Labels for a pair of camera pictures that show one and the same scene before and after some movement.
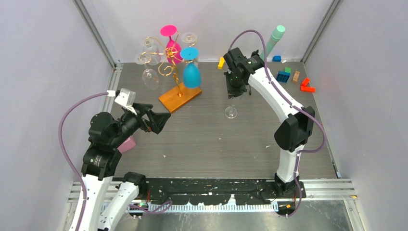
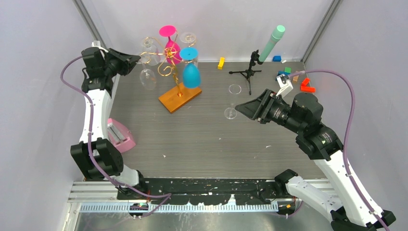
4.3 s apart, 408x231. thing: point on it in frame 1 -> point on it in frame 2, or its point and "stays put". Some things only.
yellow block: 220,66 stays put
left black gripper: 159,119 -> 127,62
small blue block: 276,58 stays put
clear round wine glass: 150,78 stays put
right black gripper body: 234,87 -> 272,106
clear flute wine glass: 231,112 stays put
